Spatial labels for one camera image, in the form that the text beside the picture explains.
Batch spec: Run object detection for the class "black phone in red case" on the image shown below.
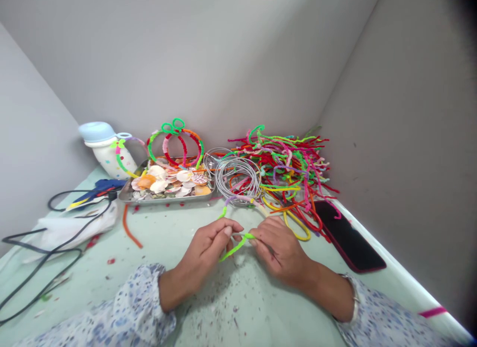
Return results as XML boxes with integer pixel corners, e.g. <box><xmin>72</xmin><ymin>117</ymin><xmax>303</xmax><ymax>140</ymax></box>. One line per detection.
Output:
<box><xmin>312</xmin><ymin>200</ymin><xmax>388</xmax><ymax>274</ymax></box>

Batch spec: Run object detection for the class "person's right hand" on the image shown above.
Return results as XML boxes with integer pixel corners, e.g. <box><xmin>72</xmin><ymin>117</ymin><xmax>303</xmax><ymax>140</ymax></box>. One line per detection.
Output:
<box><xmin>248</xmin><ymin>215</ymin><xmax>318</xmax><ymax>289</ymax></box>

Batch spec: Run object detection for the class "pile of seashells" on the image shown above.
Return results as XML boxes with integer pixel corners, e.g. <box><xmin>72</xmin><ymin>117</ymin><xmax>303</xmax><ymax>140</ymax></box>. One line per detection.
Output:
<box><xmin>130</xmin><ymin>159</ymin><xmax>214</xmax><ymax>200</ymax></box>

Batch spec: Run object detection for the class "white plastic bag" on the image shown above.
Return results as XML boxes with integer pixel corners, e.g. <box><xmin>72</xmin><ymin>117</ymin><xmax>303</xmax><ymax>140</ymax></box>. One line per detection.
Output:
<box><xmin>23</xmin><ymin>203</ymin><xmax>119</xmax><ymax>265</ymax></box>

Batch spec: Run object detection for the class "pastel wrapped headband with flower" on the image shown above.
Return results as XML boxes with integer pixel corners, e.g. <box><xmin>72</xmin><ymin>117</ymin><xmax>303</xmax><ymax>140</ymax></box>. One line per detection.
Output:
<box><xmin>110</xmin><ymin>136</ymin><xmax>151</xmax><ymax>180</ymax></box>

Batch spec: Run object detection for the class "black power cable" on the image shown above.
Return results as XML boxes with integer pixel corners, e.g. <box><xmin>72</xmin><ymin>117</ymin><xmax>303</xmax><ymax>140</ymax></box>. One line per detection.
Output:
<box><xmin>0</xmin><ymin>189</ymin><xmax>120</xmax><ymax>324</ymax></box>

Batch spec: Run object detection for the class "orange pipe cleaner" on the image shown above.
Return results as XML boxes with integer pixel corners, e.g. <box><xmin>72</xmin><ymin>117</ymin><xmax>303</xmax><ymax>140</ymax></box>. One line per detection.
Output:
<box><xmin>122</xmin><ymin>203</ymin><xmax>144</xmax><ymax>250</ymax></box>

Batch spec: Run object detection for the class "pile of colourful pipe cleaners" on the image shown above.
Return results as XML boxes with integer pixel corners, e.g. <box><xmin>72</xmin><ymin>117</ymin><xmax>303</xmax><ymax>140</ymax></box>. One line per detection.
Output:
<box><xmin>226</xmin><ymin>124</ymin><xmax>343</xmax><ymax>244</ymax></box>

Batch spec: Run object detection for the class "metal tray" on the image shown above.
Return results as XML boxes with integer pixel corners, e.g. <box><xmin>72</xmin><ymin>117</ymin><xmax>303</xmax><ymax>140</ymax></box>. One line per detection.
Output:
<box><xmin>118</xmin><ymin>157</ymin><xmax>218</xmax><ymax>205</ymax></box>

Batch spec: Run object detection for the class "lime green pipe cleaner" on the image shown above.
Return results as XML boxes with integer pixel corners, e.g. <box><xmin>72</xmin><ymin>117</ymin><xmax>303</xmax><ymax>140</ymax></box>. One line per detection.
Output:
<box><xmin>218</xmin><ymin>204</ymin><xmax>258</xmax><ymax>263</ymax></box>

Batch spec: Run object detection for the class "white bottle with blue cap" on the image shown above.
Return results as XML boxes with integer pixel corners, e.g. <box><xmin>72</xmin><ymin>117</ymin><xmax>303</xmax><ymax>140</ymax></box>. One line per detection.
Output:
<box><xmin>78</xmin><ymin>121</ymin><xmax>139</xmax><ymax>180</ymax></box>

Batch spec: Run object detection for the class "stack of silver metal headbands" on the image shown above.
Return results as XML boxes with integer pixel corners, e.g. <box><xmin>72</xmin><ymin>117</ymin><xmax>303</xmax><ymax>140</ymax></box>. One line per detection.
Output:
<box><xmin>202</xmin><ymin>147</ymin><xmax>264</xmax><ymax>209</ymax></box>

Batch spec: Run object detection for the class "blue glue gun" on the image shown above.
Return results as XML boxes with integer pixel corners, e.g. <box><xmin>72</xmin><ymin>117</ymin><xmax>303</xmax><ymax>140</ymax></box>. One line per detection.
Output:
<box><xmin>66</xmin><ymin>178</ymin><xmax>128</xmax><ymax>213</ymax></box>

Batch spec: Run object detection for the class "yellow pipe cleaner loop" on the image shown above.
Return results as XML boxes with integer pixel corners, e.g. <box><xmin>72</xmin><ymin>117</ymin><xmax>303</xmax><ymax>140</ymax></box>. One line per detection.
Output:
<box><xmin>260</xmin><ymin>195</ymin><xmax>312</xmax><ymax>242</ymax></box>

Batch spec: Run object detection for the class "green orange red wrapped headband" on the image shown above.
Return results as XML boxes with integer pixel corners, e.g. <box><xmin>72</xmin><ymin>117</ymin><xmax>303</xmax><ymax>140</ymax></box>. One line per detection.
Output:
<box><xmin>145</xmin><ymin>118</ymin><xmax>206</xmax><ymax>170</ymax></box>

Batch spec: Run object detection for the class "person's left hand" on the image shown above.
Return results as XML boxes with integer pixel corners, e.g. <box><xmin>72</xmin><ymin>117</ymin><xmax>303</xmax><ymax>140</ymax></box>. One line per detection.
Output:
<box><xmin>174</xmin><ymin>217</ymin><xmax>245</xmax><ymax>288</ymax></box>

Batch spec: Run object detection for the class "pink tape strip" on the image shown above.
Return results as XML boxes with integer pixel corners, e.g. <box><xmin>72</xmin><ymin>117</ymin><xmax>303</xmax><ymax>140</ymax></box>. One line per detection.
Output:
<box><xmin>418</xmin><ymin>305</ymin><xmax>447</xmax><ymax>319</ymax></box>

